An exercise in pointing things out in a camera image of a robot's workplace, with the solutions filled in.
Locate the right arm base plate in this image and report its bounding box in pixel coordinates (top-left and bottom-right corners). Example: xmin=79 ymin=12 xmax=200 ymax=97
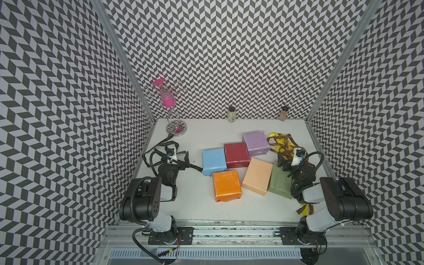
xmin=277 ymin=227 xmax=327 ymax=247

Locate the black ribbon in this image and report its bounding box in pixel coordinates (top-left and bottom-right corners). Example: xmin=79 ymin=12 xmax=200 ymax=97
xmin=142 ymin=134 xmax=203 ymax=176

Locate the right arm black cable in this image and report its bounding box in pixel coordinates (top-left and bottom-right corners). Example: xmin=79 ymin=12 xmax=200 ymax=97
xmin=287 ymin=150 xmax=325 ymax=178

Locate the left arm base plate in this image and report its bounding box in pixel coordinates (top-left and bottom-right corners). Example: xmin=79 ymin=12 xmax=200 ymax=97
xmin=148 ymin=226 xmax=194 ymax=246

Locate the peach gift box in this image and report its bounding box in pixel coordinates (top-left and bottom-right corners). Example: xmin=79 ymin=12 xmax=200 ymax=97
xmin=242 ymin=158 xmax=273 ymax=196

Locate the orange gift box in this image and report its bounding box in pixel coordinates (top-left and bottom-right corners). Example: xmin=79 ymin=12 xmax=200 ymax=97
xmin=212 ymin=171 xmax=242 ymax=202

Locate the brown spice jar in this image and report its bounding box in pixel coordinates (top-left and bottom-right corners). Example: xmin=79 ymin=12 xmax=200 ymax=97
xmin=278 ymin=106 xmax=289 ymax=121

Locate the yellow ribbon of peach box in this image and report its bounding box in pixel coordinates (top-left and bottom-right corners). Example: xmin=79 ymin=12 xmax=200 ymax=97
xmin=267 ymin=132 xmax=299 ymax=156

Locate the light spice jar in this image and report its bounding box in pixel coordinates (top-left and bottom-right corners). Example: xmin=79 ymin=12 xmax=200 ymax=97
xmin=227 ymin=106 xmax=237 ymax=123

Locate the silver pink jewelry stand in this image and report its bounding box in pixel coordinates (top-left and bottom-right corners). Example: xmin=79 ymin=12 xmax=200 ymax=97
xmin=143 ymin=78 xmax=187 ymax=137

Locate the aluminium front rail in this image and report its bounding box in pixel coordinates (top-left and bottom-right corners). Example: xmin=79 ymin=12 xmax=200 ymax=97
xmin=99 ymin=219 xmax=377 ymax=248

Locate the green gift box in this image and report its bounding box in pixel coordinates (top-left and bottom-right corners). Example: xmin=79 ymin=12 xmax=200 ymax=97
xmin=267 ymin=161 xmax=293 ymax=199

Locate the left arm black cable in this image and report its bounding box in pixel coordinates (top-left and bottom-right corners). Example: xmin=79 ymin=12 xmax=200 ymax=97
xmin=150 ymin=150 xmax=170 ymax=178

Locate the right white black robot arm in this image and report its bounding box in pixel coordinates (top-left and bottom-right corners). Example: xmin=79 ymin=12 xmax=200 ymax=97
xmin=274 ymin=148 xmax=373 ymax=247

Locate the blue gift box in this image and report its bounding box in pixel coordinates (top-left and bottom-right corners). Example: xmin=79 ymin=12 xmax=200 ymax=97
xmin=202 ymin=148 xmax=227 ymax=176

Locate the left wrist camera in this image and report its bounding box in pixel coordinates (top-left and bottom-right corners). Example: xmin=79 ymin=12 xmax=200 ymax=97
xmin=166 ymin=148 xmax=178 ymax=163

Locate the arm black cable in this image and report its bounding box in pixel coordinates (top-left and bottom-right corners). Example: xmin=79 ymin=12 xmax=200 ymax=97
xmin=150 ymin=150 xmax=170 ymax=178
xmin=287 ymin=150 xmax=325 ymax=178

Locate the purple gift box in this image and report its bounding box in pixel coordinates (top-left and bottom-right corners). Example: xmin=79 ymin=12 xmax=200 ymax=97
xmin=242 ymin=131 xmax=271 ymax=157

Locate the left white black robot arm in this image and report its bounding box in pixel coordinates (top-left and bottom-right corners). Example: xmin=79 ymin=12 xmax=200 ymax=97
xmin=119 ymin=149 xmax=194 ymax=246

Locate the red gift box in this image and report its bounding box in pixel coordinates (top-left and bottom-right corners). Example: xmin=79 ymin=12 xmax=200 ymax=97
xmin=224 ymin=142 xmax=250 ymax=169

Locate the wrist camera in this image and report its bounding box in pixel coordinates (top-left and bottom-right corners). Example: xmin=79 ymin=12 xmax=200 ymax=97
xmin=291 ymin=148 xmax=306 ymax=166
xmin=166 ymin=148 xmax=178 ymax=163

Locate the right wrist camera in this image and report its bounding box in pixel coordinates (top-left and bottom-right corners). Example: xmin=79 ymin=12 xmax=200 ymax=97
xmin=291 ymin=148 xmax=306 ymax=166

